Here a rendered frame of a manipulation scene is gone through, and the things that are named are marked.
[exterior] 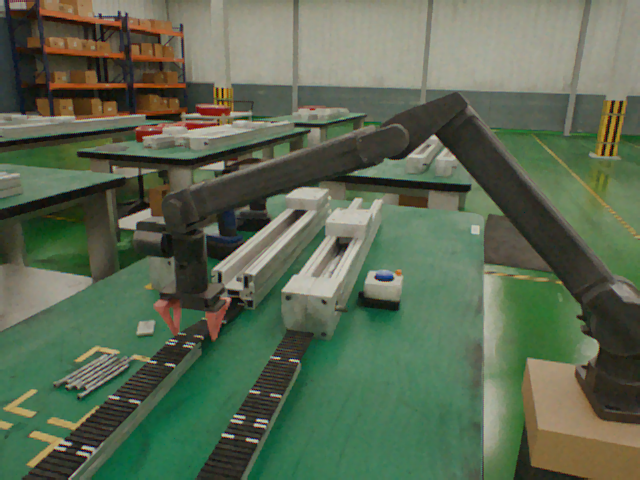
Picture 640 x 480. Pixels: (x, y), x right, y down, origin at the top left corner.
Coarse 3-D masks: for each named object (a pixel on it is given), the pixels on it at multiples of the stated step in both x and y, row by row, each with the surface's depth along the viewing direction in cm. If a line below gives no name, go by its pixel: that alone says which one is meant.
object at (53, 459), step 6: (48, 456) 60; (54, 456) 60; (60, 456) 60; (66, 456) 60; (72, 456) 60; (42, 462) 59; (48, 462) 59; (54, 462) 59; (60, 462) 59; (66, 462) 59; (72, 462) 59; (78, 462) 59; (84, 462) 60; (66, 468) 58; (72, 468) 58; (78, 468) 59
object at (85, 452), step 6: (60, 444) 62; (66, 444) 62; (72, 444) 62; (78, 444) 62; (54, 450) 61; (60, 450) 61; (66, 450) 61; (72, 450) 61; (78, 450) 61; (84, 450) 61; (90, 450) 61; (78, 456) 60; (84, 456) 60
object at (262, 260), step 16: (272, 224) 142; (288, 224) 154; (304, 224) 144; (320, 224) 166; (256, 240) 128; (272, 240) 139; (288, 240) 129; (304, 240) 146; (240, 256) 116; (256, 256) 127; (272, 256) 117; (288, 256) 133; (224, 272) 108; (240, 272) 117; (256, 272) 107; (272, 272) 118; (240, 288) 108; (256, 288) 108; (256, 304) 109
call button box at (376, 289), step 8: (368, 280) 110; (376, 280) 110; (384, 280) 109; (392, 280) 110; (400, 280) 110; (368, 288) 109; (376, 288) 108; (384, 288) 108; (392, 288) 108; (400, 288) 108; (360, 296) 113; (368, 296) 109; (376, 296) 109; (384, 296) 109; (392, 296) 108; (400, 296) 113; (368, 304) 110; (376, 304) 110; (384, 304) 109; (392, 304) 109
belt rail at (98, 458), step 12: (192, 360) 86; (180, 372) 82; (168, 384) 79; (156, 396) 76; (144, 408) 73; (132, 420) 70; (120, 432) 67; (108, 444) 64; (120, 444) 67; (96, 456) 62; (108, 456) 64; (84, 468) 60; (96, 468) 62
